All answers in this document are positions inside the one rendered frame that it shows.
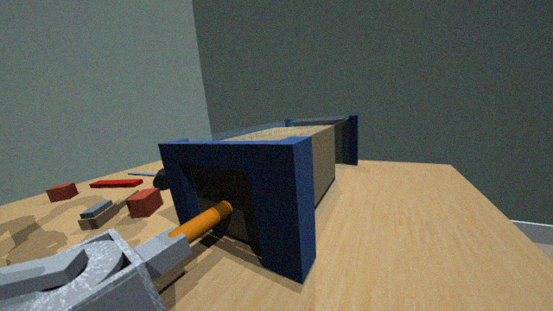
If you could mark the wooden-handled mallet with black head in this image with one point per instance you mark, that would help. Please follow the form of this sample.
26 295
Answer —
160 181

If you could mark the dark blue rectangular frame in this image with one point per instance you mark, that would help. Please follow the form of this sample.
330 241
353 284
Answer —
276 173

